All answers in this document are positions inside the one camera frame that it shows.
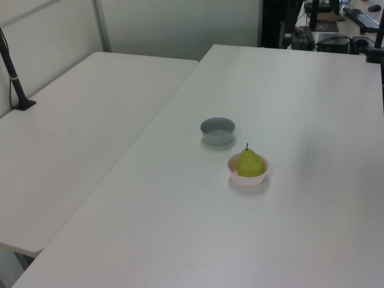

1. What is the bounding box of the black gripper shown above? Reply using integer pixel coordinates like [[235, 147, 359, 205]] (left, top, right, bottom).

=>
[[281, 0, 301, 49]]

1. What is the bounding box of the green pear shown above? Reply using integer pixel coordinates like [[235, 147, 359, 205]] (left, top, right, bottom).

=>
[[236, 143, 266, 178]]

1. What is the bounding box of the grey plastic bowl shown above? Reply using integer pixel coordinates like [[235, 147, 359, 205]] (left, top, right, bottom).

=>
[[200, 117, 236, 146]]

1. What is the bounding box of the pink plastic bowl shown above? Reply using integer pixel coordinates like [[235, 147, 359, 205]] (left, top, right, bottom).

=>
[[227, 153, 269, 187]]

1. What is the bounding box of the green and black device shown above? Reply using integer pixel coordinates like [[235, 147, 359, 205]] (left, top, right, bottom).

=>
[[292, 25, 316, 51]]

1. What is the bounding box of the black monitor stand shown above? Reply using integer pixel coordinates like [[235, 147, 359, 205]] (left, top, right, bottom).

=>
[[310, 0, 340, 32]]

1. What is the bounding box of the black box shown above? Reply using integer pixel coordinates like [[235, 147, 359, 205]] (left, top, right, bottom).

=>
[[316, 32, 352, 53]]

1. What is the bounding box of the brown flat board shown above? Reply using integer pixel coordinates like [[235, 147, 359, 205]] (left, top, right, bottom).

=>
[[317, 11, 346, 22]]

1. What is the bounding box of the black computer keyboard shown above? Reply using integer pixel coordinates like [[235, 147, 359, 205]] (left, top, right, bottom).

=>
[[343, 7, 380, 30]]

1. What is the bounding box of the black pole with clamp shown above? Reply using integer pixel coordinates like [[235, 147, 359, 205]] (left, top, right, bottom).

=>
[[365, 14, 384, 64]]

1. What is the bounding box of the white side table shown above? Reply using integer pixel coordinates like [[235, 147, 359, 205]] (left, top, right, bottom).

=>
[[0, 51, 200, 258]]

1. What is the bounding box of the black pole with flat base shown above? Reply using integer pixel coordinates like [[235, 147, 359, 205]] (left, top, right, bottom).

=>
[[0, 26, 37, 112]]

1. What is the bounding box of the black device with cables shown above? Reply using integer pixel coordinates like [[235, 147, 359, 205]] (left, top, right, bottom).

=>
[[350, 35, 371, 55]]

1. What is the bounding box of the thin black hanging cable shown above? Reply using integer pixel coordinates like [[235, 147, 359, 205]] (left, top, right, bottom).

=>
[[378, 61, 384, 116]]

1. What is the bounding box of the grey metal frame post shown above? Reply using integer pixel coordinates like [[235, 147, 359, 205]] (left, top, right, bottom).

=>
[[92, 0, 112, 54]]

